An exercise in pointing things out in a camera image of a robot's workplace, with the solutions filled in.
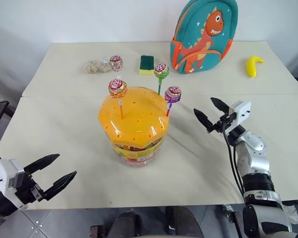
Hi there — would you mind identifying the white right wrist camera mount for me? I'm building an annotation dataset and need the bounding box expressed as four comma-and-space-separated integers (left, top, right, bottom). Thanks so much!
229, 100, 252, 130

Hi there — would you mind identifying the purple lollipop with pink stick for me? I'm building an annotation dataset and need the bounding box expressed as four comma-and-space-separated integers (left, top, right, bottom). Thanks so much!
164, 85, 183, 118

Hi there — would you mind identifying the pink lollipop with green stick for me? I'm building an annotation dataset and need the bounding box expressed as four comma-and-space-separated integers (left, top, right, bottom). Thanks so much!
153, 63, 170, 96

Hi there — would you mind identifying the dark rounded shape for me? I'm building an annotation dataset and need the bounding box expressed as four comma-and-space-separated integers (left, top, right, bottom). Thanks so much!
110, 211, 143, 238

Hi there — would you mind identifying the metal frame foot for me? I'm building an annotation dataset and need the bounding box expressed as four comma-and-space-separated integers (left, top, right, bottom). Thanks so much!
221, 204, 244, 234

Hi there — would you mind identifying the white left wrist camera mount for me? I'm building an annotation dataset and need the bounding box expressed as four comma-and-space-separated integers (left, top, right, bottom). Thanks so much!
0, 158, 25, 209

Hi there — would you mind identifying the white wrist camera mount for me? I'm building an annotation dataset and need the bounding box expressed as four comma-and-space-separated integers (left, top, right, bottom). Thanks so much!
0, 158, 25, 209
229, 100, 252, 130

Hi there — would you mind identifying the white shoe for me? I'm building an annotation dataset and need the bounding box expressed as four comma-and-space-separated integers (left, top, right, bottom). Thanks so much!
282, 202, 298, 225

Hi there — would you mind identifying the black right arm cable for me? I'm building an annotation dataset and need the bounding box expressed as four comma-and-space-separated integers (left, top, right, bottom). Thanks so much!
222, 120, 246, 198

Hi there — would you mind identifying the clear bag of beige lumps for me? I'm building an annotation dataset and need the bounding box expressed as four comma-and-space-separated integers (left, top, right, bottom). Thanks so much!
83, 58, 112, 75

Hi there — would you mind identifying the red lollipop with orange stick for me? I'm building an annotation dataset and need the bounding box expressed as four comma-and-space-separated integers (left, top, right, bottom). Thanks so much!
108, 78, 128, 120

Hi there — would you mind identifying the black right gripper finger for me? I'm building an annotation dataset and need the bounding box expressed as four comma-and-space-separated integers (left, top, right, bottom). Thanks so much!
193, 108, 214, 131
210, 97, 231, 116

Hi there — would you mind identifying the yellow banana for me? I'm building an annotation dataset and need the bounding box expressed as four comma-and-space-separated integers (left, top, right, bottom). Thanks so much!
246, 55, 266, 79

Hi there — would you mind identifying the lollipop jar with yellow lid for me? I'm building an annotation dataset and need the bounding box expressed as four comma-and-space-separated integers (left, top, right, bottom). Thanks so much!
97, 86, 170, 169

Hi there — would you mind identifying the green and yellow sponge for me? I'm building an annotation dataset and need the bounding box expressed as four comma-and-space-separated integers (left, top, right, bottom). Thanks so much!
139, 55, 155, 76

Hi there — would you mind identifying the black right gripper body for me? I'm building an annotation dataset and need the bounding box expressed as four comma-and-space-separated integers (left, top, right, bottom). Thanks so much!
206, 112, 235, 134

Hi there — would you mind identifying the pink lollipop with white stick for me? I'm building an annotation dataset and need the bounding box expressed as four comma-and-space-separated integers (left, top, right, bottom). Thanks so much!
109, 55, 125, 79

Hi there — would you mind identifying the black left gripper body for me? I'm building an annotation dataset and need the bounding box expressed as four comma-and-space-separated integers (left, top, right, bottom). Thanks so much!
16, 170, 45, 204

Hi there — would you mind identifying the teal dinosaur backpack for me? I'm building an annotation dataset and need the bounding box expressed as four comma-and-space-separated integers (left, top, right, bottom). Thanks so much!
169, 0, 240, 75

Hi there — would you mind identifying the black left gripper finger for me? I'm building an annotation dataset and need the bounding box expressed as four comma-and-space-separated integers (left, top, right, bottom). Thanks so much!
42, 171, 78, 201
23, 153, 61, 175

